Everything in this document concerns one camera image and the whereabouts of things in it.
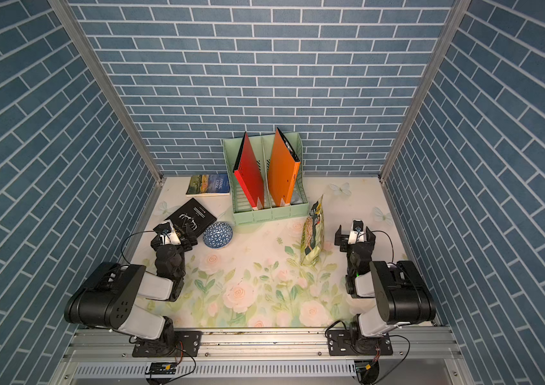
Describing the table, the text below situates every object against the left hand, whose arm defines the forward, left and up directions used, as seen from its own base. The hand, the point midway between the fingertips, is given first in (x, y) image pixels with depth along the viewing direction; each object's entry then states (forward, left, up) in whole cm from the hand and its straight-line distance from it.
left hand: (181, 226), depth 88 cm
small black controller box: (-42, -1, -15) cm, 44 cm away
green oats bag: (-5, -49, +3) cm, 49 cm away
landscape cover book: (+31, -2, -11) cm, 33 cm away
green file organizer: (+34, -29, +12) cm, 46 cm away
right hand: (+1, -66, -1) cm, 66 cm away
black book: (+12, 0, -8) cm, 14 cm away
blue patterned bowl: (+3, -11, -11) cm, 16 cm away
